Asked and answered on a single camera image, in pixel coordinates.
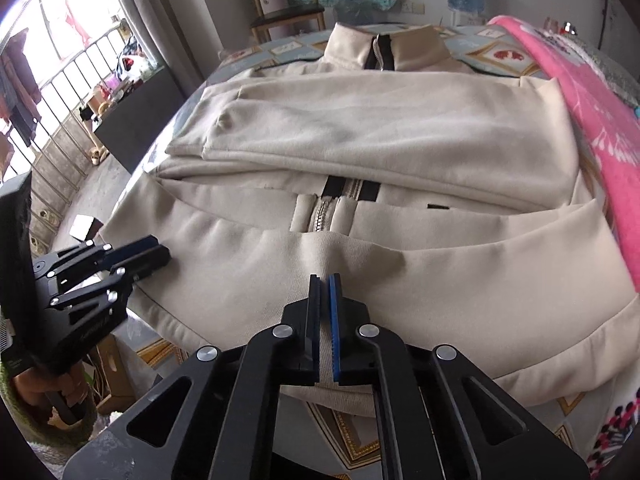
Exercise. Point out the hanging clothes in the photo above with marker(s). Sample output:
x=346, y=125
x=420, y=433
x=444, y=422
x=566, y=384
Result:
x=20, y=85

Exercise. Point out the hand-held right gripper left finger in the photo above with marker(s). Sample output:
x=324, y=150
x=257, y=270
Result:
x=312, y=340

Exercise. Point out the large cardboard box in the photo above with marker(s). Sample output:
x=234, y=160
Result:
x=112, y=375

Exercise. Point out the small cardboard box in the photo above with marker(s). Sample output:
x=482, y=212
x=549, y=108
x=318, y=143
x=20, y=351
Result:
x=85, y=227

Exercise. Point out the silver quilted mat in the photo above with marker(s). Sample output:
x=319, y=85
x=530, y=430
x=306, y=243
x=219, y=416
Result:
x=610, y=65

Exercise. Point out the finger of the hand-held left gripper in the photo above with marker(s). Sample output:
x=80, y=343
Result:
x=132, y=249
x=112, y=285

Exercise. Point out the wall socket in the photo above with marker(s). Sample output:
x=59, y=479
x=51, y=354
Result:
x=414, y=8

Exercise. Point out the grey curtain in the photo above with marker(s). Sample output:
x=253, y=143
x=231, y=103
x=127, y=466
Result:
x=165, y=15

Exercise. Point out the beige zip jacket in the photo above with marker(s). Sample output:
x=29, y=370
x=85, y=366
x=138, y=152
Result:
x=400, y=125

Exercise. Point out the wooden chair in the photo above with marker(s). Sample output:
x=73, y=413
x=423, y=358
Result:
x=287, y=15

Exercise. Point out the pink printed blanket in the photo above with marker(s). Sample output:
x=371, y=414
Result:
x=600, y=110

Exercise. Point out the window railing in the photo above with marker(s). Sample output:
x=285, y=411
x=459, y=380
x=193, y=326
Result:
x=55, y=125

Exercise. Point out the person's left hand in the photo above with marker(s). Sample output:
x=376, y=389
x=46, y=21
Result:
x=32, y=385

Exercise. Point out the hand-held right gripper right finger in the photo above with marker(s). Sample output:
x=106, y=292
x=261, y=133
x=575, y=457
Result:
x=335, y=335

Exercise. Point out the dark grey counter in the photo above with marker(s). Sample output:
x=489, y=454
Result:
x=140, y=120

